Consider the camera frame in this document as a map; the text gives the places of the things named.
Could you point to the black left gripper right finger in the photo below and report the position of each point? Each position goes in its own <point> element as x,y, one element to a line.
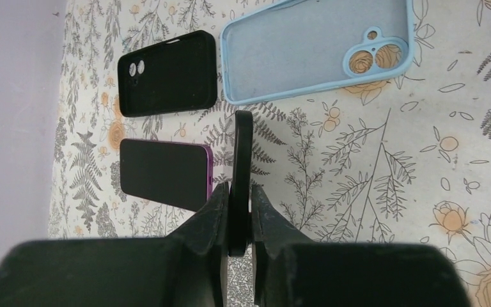
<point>290,269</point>

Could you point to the black phone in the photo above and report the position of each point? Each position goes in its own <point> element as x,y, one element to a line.
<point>171,173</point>

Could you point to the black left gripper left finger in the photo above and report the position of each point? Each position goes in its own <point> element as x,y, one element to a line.
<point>188,267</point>

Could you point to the light blue phone case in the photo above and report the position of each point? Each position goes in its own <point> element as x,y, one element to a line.
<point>293,48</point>

